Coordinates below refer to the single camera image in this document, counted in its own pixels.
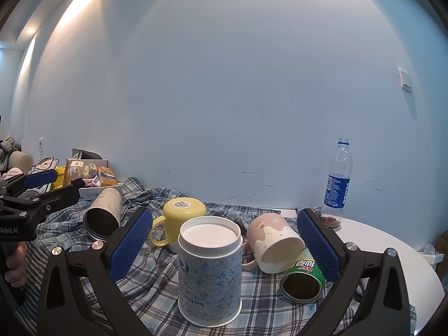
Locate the blue plaid cloth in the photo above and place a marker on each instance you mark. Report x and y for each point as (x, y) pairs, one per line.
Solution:
(157, 294)

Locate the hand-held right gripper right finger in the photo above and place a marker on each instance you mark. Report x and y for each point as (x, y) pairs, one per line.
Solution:
(320, 243)

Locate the grey cloth pile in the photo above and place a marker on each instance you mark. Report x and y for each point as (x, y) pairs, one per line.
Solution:
(12, 157)

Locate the white printed box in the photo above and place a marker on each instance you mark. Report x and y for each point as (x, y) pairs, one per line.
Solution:
(92, 193)

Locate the orange small box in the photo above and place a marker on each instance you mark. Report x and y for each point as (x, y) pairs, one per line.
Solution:
(106, 176)

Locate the white wall switch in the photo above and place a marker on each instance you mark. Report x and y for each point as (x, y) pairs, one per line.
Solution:
(405, 79)

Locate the blue patterned paper cup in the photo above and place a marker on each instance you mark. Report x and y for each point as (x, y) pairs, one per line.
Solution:
(210, 269)

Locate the open cardboard box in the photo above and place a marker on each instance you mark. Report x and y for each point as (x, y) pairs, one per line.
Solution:
(87, 171)

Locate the yellow mug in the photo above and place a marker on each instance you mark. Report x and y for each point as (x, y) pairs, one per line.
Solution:
(182, 217)

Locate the clear plastic water bottle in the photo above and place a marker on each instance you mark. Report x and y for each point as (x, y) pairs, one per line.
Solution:
(337, 185)

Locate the green can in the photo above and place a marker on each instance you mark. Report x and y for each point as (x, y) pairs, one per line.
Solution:
(308, 271)

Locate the cartoon print bag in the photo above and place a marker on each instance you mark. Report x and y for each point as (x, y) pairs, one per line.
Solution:
(43, 164)

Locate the person's left hand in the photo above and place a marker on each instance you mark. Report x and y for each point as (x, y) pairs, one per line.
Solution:
(18, 262)

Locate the pink and white mug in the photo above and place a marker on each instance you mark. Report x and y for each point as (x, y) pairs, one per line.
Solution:
(271, 234)

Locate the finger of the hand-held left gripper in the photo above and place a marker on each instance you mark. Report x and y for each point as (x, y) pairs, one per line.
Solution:
(40, 179)
(57, 197)

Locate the brown cardboard box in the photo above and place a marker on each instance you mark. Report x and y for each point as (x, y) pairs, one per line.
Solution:
(442, 252)

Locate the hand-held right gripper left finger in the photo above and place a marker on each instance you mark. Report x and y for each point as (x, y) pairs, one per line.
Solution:
(128, 243)

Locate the yellow packet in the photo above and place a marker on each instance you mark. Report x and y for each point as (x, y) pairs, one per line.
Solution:
(60, 176)

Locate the steel tumbler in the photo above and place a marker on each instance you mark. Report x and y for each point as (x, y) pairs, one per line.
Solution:
(103, 213)

